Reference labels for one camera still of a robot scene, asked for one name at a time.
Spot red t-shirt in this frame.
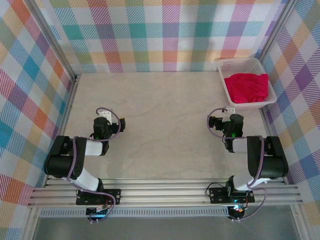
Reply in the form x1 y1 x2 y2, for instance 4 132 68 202
224 73 270 104

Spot white plastic basket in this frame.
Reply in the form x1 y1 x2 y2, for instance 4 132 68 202
216 57 278 110

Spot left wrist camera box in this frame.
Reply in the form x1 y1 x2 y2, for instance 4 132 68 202
98 109 113 124

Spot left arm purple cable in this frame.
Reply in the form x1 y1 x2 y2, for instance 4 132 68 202
66 107 125 224

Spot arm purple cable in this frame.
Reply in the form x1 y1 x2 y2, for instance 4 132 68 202
206 107 268 223
66 107 125 224

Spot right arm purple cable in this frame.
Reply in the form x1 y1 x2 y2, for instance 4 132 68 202
206 107 268 223

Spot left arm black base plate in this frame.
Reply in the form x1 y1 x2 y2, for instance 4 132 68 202
75 188 122 206

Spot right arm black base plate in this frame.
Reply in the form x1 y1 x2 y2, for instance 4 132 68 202
208 186 256 204

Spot aluminium mounting rail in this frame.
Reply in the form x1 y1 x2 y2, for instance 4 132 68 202
27 177 305 208

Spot slotted grey cable duct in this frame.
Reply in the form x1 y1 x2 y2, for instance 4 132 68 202
39 208 231 218

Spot aluminium corner post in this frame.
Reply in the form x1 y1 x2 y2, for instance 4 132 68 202
254 0 301 66
23 0 82 83

